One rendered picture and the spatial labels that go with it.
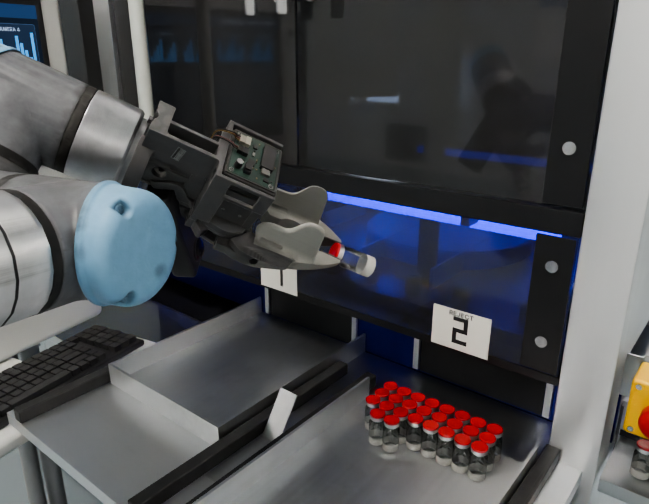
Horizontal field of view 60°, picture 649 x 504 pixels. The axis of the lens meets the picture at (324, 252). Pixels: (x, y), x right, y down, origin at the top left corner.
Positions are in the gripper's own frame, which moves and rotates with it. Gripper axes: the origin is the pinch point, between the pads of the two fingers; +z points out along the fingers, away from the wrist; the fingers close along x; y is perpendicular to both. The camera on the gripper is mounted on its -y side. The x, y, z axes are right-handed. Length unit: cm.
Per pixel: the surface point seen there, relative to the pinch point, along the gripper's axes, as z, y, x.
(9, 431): -21, -64, -3
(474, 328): 28.1, -8.6, 5.8
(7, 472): -18, -193, 25
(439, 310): 24.7, -11.4, 9.0
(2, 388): -25, -70, 6
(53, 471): -9, -119, 8
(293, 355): 16.9, -41.1, 13.0
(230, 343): 8, -49, 16
